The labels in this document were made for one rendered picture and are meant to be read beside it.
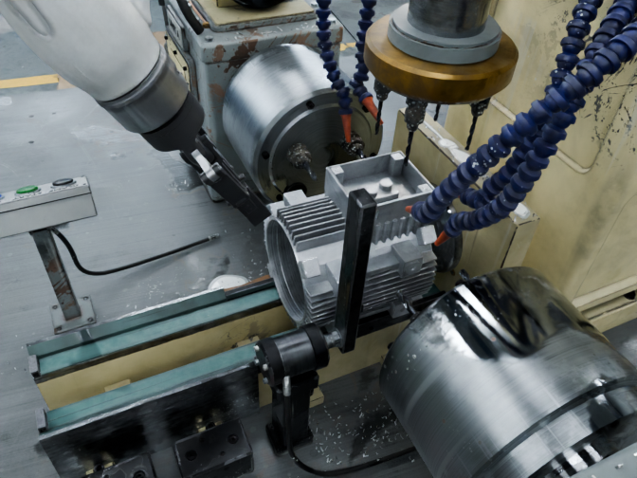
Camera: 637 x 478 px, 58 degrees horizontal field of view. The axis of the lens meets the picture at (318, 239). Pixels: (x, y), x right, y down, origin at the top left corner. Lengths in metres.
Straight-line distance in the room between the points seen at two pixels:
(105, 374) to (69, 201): 0.26
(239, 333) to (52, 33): 0.55
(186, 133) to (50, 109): 1.04
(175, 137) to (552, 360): 0.46
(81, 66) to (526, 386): 0.52
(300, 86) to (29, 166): 0.75
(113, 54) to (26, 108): 1.13
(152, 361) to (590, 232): 0.66
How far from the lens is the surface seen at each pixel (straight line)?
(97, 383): 0.95
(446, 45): 0.67
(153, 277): 1.15
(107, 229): 1.27
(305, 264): 0.75
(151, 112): 0.64
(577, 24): 0.62
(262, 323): 0.96
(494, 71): 0.69
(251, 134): 0.98
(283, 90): 0.97
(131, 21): 0.61
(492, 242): 0.83
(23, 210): 0.93
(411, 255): 0.80
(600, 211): 0.85
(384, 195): 0.80
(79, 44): 0.59
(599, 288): 1.05
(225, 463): 0.85
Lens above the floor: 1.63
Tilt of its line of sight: 44 degrees down
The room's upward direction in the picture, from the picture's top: 4 degrees clockwise
